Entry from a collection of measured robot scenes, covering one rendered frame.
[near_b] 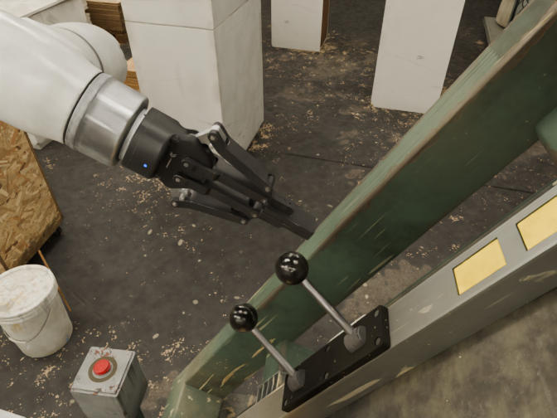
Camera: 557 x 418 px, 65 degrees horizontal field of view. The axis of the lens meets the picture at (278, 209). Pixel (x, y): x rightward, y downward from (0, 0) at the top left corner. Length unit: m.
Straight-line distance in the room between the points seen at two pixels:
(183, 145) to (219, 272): 2.09
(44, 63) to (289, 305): 0.55
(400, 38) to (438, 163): 3.39
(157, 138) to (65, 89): 0.10
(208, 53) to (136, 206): 1.13
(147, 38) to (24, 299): 1.58
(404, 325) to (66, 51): 0.43
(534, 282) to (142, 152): 0.38
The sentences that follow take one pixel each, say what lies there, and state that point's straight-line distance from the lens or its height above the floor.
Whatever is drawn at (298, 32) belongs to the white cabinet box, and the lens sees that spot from 5.35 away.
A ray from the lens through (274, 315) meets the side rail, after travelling 0.85.
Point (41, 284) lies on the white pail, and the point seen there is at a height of 0.36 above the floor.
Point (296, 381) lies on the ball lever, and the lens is 0.57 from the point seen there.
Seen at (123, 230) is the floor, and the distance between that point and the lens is 2.94.
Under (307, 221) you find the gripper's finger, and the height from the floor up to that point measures 1.55.
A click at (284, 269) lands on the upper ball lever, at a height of 1.56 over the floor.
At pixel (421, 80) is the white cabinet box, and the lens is 4.09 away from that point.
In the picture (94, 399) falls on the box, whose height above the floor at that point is 0.90.
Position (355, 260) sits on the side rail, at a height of 1.39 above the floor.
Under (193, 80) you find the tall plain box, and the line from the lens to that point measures 2.81.
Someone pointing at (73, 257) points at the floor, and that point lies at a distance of 2.88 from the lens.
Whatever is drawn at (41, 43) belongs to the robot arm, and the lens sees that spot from 0.51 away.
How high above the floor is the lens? 1.91
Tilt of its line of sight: 41 degrees down
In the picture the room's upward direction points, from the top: straight up
